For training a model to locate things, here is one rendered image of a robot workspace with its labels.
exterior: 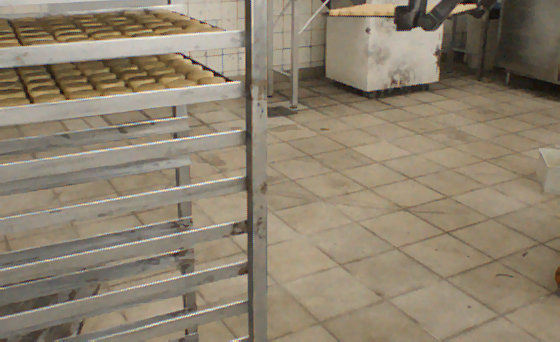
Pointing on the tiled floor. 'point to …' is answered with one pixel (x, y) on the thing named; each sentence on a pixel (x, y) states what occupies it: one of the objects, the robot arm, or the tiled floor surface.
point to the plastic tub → (549, 171)
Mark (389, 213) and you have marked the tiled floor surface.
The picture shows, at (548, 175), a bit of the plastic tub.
